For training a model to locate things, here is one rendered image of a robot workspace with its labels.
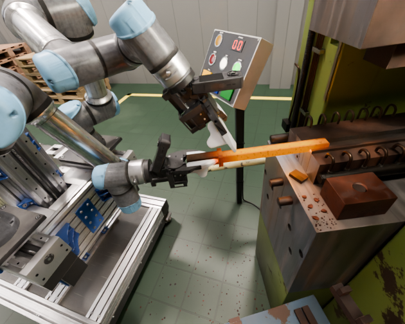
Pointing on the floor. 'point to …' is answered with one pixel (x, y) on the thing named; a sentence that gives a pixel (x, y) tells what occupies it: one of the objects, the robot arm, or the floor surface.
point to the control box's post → (238, 148)
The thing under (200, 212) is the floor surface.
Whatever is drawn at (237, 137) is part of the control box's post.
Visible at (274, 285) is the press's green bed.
